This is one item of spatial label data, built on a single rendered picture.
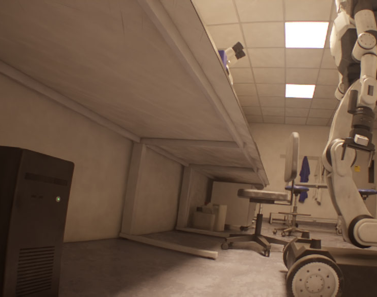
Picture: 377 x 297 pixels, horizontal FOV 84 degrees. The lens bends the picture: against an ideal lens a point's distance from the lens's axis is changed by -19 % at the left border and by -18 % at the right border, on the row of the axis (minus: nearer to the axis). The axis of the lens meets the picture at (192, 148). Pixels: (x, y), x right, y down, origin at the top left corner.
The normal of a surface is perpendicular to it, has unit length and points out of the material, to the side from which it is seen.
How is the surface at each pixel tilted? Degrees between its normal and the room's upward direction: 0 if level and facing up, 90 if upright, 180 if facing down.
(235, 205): 90
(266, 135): 90
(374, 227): 90
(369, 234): 90
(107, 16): 180
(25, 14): 180
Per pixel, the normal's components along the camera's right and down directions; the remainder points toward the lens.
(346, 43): -0.91, -0.07
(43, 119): 0.94, 0.05
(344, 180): -0.35, 0.20
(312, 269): -0.32, -0.23
